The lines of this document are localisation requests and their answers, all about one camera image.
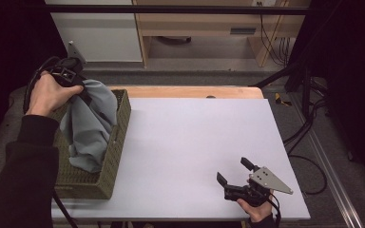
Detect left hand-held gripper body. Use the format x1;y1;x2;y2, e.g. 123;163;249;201
48;40;88;88

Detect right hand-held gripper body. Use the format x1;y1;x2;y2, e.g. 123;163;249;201
223;165;295;208

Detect grey cloth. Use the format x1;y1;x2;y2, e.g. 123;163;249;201
59;79;119;174

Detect green woven basket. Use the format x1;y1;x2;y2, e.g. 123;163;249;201
50;88;133;200

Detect person's left hand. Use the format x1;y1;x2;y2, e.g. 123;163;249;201
27;70;86;119

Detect person's right hand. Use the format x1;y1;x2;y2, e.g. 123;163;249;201
236;189;276;223

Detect white cabinet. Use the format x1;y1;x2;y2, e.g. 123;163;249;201
45;0;144;64

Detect yellow and black clip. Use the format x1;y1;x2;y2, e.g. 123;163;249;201
274;92;293;107

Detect wooden board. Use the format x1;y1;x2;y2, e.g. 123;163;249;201
106;85;265;100

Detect black stand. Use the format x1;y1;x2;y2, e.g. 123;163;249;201
249;12;331;119

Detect black horizontal bar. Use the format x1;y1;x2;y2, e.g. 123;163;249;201
44;4;312;15

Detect wooden desk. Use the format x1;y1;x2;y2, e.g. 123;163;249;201
132;0;312;68

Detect right hand-held gripper cable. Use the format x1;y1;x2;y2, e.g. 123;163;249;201
269;192;282;224

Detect black floor cable loop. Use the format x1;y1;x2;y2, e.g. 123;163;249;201
286;154;329;196

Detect black floor cable bundle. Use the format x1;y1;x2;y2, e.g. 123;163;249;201
282;77;329;157

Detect metal floor rail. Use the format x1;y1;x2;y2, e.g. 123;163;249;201
288;91;365;228

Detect black hanging wall cables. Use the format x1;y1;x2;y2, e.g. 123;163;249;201
256;1;292;67

